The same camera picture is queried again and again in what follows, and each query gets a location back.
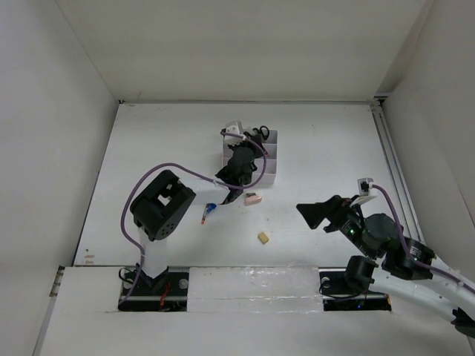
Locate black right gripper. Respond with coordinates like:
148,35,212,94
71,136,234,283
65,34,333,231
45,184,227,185
295,194,376,260

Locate black handled scissors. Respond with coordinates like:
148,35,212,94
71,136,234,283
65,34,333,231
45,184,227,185
252,125,270,142

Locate red pen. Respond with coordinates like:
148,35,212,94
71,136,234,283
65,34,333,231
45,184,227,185
201,208,209,225

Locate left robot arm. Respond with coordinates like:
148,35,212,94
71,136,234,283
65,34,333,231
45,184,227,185
120,139,267,294

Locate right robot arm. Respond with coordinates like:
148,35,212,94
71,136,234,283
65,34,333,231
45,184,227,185
296,195,474,337

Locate pink white stapler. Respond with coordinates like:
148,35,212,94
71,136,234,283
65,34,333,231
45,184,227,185
244,193,262,206

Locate white right organizer bin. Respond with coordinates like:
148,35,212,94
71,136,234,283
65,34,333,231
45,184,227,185
253,127,278,187

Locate clear blue glue bottle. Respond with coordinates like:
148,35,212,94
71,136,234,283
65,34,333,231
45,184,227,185
205,203,217,215

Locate yellow eraser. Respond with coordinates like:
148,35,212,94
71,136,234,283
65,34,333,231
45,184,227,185
258,232,269,245

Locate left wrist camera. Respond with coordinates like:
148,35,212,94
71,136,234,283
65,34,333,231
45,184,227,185
220,120,244,146

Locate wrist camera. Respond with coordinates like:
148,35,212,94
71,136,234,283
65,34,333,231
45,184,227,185
220,120,244,146
351,177,376,206

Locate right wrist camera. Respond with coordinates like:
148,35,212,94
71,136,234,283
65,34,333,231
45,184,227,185
351,177,376,206

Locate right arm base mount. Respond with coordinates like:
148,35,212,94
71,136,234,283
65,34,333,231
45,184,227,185
318,256,392,312

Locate metal rail right side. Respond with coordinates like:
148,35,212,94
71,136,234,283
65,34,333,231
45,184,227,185
370,96,424,243

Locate metal rail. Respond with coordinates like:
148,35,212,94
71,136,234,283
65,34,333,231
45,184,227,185
370,96,424,243
50,265,394,302

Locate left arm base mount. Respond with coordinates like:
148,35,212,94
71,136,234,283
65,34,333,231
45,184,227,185
118,268,189,312

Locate metal front rail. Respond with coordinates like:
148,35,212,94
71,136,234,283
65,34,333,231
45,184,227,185
50,265,394,302

